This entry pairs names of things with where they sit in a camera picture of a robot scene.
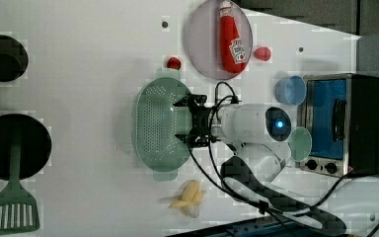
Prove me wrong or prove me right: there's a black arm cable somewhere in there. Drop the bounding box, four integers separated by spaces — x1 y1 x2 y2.
187 81 379 237

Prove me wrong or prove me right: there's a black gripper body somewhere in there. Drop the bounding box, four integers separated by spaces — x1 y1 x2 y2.
190 106 215 136

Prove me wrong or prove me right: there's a red ketchup bottle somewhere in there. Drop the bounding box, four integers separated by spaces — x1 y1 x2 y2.
219 0 247 74

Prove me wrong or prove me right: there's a red round fruit toy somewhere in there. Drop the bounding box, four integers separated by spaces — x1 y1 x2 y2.
254 47 271 61

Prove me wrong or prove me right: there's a green oval strainer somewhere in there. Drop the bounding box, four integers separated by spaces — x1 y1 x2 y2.
131 69 191 182

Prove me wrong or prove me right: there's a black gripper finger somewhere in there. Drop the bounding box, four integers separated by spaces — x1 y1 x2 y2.
176 134 209 148
174 94 207 107

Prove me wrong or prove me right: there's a grey round plate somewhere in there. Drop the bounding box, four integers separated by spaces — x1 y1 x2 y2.
186 0 253 80

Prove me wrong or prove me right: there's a green slotted spatula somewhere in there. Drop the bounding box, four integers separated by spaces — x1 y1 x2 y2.
0 144 40 236

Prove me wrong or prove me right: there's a red strawberry toy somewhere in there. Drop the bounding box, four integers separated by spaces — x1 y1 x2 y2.
167 57 182 70

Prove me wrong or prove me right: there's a peeled banana toy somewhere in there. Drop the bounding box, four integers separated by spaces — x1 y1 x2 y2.
169 180 206 218

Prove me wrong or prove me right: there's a green round cup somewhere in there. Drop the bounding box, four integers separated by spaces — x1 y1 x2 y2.
288 127 312 162

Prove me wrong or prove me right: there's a large black pan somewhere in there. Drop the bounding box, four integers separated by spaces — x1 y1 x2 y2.
0 114 52 181

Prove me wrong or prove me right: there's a blue plastic cup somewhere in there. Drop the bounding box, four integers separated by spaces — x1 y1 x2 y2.
274 76 307 106

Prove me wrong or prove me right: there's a small black burner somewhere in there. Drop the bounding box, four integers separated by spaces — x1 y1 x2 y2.
0 35 29 82

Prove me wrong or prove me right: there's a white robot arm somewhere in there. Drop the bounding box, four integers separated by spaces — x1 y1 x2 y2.
174 94 346 236

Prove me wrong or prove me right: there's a black toaster oven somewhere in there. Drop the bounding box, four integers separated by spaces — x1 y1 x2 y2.
298 73 379 177

